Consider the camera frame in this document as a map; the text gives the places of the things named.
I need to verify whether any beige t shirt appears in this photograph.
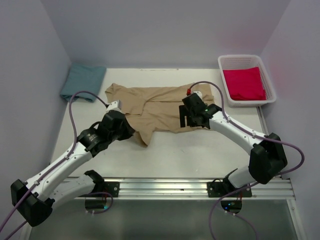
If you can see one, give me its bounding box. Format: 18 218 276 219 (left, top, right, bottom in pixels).
104 82 215 148

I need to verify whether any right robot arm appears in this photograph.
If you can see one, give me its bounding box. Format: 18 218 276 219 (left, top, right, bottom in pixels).
179 92 288 197

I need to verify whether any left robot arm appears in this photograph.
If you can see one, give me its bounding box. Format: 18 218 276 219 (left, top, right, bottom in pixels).
10 110 135 227

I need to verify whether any red folded t shirt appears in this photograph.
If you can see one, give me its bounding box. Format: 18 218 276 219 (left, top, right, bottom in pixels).
223 67 267 101

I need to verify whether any white plastic basket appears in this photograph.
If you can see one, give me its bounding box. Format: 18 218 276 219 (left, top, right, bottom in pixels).
218 54 277 108

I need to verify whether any teal folded t shirt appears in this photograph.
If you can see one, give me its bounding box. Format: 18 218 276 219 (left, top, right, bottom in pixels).
60 63 107 103

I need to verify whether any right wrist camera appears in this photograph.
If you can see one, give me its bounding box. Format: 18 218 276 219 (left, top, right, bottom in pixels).
186 88 203 100

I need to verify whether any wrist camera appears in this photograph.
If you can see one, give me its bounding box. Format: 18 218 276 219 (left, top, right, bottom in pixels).
186 88 203 100
106 100 122 113

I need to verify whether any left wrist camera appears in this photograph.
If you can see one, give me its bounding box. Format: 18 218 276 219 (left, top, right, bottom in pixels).
106 100 122 113

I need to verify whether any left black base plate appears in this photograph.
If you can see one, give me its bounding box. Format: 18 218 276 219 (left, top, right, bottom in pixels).
97 181 120 198

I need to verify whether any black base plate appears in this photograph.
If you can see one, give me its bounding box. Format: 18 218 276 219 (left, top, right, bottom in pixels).
97 181 120 198
206 179 253 198

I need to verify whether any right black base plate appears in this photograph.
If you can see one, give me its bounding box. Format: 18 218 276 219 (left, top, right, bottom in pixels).
206 179 253 198

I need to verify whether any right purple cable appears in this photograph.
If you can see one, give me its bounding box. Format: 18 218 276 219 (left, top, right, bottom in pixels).
188 80 306 240

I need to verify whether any purple cable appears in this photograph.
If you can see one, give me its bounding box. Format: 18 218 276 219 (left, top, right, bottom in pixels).
0 91 115 240
188 80 306 240

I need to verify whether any aluminium rail frame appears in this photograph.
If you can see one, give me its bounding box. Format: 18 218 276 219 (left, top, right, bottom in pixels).
19 106 301 240

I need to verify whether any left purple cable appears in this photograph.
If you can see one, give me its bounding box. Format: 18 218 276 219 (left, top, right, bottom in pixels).
0 91 115 240

